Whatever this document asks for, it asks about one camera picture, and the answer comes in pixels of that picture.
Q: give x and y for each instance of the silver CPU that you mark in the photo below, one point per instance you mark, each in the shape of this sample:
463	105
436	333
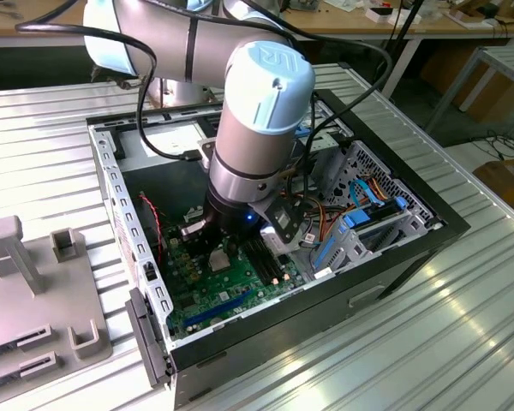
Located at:
220	262

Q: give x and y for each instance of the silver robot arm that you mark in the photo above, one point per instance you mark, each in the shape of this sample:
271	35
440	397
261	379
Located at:
257	128

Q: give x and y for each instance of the black RAM slot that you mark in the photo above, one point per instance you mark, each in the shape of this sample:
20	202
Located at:
271	264
263	264
280	267
257	265

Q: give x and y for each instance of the green motherboard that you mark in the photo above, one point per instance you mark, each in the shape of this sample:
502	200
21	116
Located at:
235	291

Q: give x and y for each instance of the grey power supply unit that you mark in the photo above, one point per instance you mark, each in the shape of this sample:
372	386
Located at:
163	188

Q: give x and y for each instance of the blue expansion slot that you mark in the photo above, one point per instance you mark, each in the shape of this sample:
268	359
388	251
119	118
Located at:
218	309

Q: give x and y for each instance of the blue plastic latch strip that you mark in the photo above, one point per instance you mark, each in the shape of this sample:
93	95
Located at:
324	253

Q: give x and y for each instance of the blue disk carrier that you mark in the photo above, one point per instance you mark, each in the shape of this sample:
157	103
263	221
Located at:
355	219
303	132

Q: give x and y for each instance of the grey metal disk bay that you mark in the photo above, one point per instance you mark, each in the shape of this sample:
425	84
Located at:
344	257
330	145

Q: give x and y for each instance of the black open PC case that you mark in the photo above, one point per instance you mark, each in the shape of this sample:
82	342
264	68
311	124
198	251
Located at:
282	338

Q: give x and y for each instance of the grey parts rack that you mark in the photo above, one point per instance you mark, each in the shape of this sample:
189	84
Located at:
47	291

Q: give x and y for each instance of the white flat box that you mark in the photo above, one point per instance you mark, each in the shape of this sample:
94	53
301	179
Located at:
394	19

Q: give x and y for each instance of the dark RAM stick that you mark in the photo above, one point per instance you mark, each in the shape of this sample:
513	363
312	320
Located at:
0	349

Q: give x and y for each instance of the brown cardboard box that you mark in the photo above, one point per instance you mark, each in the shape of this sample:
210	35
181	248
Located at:
505	184
490	100

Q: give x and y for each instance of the long wooden desk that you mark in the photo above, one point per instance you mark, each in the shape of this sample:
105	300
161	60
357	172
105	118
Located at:
432	27

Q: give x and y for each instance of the brown flat cardboard piece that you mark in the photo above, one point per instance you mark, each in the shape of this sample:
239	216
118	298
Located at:
462	17

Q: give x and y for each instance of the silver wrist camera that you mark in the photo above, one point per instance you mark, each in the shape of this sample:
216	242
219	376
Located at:
193	229

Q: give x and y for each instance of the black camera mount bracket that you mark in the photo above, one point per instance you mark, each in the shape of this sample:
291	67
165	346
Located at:
297	222

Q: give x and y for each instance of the black plastic case bracket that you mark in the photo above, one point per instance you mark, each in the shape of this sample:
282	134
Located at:
119	147

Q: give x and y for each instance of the grey metal frame table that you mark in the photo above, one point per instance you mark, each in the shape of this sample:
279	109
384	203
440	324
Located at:
512	57

